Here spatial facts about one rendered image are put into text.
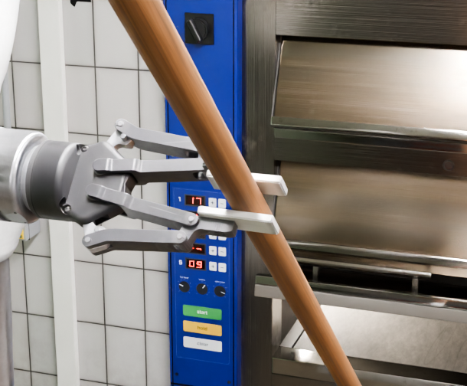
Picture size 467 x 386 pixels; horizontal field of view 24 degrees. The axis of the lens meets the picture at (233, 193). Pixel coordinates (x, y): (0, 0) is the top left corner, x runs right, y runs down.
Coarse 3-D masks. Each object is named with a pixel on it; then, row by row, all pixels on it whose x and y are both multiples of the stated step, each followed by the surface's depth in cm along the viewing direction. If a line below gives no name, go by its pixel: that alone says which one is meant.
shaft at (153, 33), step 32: (128, 0) 69; (160, 0) 72; (128, 32) 73; (160, 32) 73; (160, 64) 76; (192, 64) 79; (192, 96) 80; (192, 128) 84; (224, 128) 87; (224, 160) 90; (224, 192) 95; (256, 192) 97; (288, 256) 110; (288, 288) 116; (320, 320) 128; (320, 352) 138; (352, 384) 153
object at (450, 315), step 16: (304, 272) 236; (320, 272) 236; (336, 272) 237; (352, 272) 238; (256, 288) 224; (272, 288) 223; (384, 288) 226; (400, 288) 226; (432, 288) 227; (448, 288) 228; (464, 288) 228; (320, 304) 220; (336, 304) 219; (352, 304) 218; (368, 304) 217; (384, 304) 216; (400, 304) 215; (416, 304) 215; (448, 320) 213; (464, 320) 212
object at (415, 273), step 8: (296, 256) 225; (312, 264) 224; (320, 264) 223; (328, 264) 222; (336, 264) 222; (344, 264) 222; (352, 264) 221; (360, 264) 221; (368, 264) 220; (312, 272) 224; (376, 272) 220; (384, 272) 219; (392, 272) 219; (400, 272) 218; (408, 272) 218; (416, 272) 217; (424, 272) 217; (416, 280) 217; (416, 288) 218
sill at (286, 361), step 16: (288, 352) 247; (304, 352) 247; (272, 368) 245; (288, 368) 244; (304, 368) 243; (320, 368) 242; (368, 368) 239; (384, 368) 239; (400, 368) 239; (416, 368) 239; (432, 368) 239; (368, 384) 239; (384, 384) 238; (400, 384) 237; (416, 384) 235; (432, 384) 234; (448, 384) 233; (464, 384) 232
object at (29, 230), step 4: (24, 224) 247; (28, 224) 248; (32, 224) 250; (36, 224) 251; (24, 228) 247; (28, 228) 248; (32, 228) 250; (36, 228) 252; (40, 228) 253; (24, 232) 247; (28, 232) 248; (32, 232) 250; (36, 232) 252; (20, 236) 247; (24, 236) 248; (28, 236) 248; (32, 236) 250
